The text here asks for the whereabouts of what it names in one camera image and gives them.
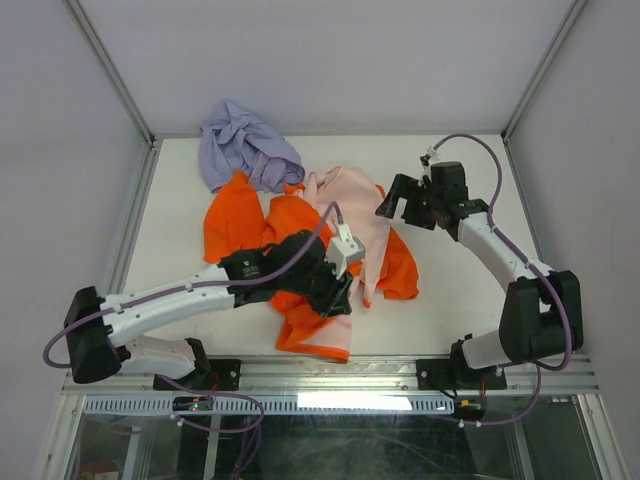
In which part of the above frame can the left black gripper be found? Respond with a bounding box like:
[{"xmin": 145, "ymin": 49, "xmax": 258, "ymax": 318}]
[{"xmin": 278, "ymin": 252, "xmax": 351, "ymax": 316}]

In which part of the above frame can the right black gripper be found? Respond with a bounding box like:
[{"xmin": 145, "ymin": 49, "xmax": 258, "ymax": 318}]
[{"xmin": 374, "ymin": 173, "xmax": 442, "ymax": 230}]

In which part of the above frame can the orange jacket with pink lining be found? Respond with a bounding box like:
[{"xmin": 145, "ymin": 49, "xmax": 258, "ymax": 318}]
[{"xmin": 202, "ymin": 165, "xmax": 420, "ymax": 364}]

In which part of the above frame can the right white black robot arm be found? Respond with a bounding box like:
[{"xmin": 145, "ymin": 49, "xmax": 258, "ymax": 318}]
[{"xmin": 376, "ymin": 162, "xmax": 584, "ymax": 387}]

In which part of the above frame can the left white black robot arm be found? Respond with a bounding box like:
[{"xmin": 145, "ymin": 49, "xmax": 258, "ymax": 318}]
[{"xmin": 64, "ymin": 230, "xmax": 365, "ymax": 389}]

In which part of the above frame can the crumpled lavender garment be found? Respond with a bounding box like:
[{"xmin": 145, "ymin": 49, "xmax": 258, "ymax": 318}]
[{"xmin": 198, "ymin": 100, "xmax": 306, "ymax": 193}]

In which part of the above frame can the black connector with yellow plug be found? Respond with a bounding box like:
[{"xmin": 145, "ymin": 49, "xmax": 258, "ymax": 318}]
[{"xmin": 451, "ymin": 397, "xmax": 486, "ymax": 422}]

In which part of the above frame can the small electronics board with leds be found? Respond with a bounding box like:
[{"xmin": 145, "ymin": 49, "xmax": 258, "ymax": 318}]
[{"xmin": 172, "ymin": 395, "xmax": 215, "ymax": 414}]

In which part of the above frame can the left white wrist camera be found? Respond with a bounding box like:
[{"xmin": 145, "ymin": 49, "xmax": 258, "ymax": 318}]
[{"xmin": 326, "ymin": 223, "xmax": 366, "ymax": 279}]

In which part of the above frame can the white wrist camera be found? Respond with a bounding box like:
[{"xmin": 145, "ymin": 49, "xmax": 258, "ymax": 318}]
[
  {"xmin": 419, "ymin": 147, "xmax": 440, "ymax": 177},
  {"xmin": 326, "ymin": 223, "xmax": 366, "ymax": 279}
]

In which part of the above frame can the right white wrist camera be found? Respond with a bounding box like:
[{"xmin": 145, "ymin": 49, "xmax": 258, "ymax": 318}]
[{"xmin": 419, "ymin": 147, "xmax": 440, "ymax": 177}]

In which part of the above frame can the aluminium mounting rail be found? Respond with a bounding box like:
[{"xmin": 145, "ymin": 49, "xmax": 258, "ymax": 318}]
[{"xmin": 62, "ymin": 354, "xmax": 600, "ymax": 397}]

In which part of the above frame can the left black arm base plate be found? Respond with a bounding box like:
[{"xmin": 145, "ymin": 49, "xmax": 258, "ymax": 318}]
[{"xmin": 152, "ymin": 356, "xmax": 241, "ymax": 392}]

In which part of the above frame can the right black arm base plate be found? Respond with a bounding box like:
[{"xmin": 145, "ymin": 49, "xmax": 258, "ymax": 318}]
[{"xmin": 415, "ymin": 358, "xmax": 507, "ymax": 392}]

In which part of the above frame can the purple cable under rail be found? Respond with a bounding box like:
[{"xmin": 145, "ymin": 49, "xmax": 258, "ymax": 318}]
[{"xmin": 159, "ymin": 374, "xmax": 266, "ymax": 480}]

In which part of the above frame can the white slotted cable duct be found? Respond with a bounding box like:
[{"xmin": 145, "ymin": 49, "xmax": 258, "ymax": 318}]
[{"xmin": 84, "ymin": 392, "xmax": 454, "ymax": 417}]

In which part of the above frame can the right aluminium frame post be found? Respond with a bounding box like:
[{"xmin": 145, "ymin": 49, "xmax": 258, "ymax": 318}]
[{"xmin": 501, "ymin": 0, "xmax": 590, "ymax": 144}]

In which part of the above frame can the aluminium frame post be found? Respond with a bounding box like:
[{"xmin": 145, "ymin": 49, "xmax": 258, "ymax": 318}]
[
  {"xmin": 501, "ymin": 0, "xmax": 590, "ymax": 144},
  {"xmin": 62, "ymin": 0, "xmax": 156, "ymax": 146}
]

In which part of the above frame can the left aluminium frame post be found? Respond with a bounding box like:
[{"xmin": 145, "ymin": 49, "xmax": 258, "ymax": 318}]
[{"xmin": 62, "ymin": 0, "xmax": 156, "ymax": 146}]

